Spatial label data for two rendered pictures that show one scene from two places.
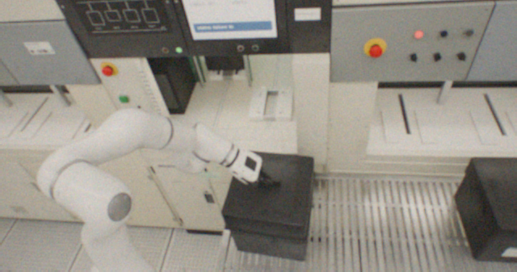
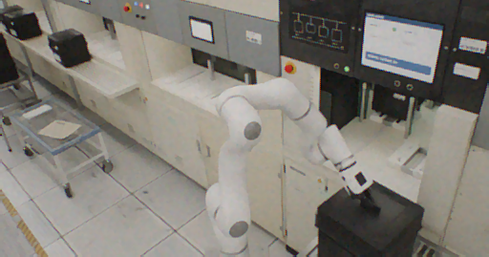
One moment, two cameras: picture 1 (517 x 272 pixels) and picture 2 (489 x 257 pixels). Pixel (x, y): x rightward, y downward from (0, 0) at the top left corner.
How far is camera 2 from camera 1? 0.47 m
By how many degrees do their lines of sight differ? 29
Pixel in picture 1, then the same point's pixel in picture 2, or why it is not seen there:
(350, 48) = not seen: outside the picture
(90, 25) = (292, 31)
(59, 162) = (233, 93)
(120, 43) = (307, 50)
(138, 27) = (324, 41)
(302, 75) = (442, 124)
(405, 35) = not seen: outside the picture
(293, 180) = (393, 215)
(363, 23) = not seen: outside the picture
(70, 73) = (264, 62)
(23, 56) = (241, 39)
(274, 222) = (356, 235)
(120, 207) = (252, 131)
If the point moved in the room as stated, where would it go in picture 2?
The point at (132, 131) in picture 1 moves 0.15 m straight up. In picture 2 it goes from (283, 93) to (281, 48)
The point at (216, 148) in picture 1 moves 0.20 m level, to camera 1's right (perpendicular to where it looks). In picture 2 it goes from (336, 150) to (393, 164)
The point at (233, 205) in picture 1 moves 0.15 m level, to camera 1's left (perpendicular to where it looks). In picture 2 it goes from (329, 206) to (293, 194)
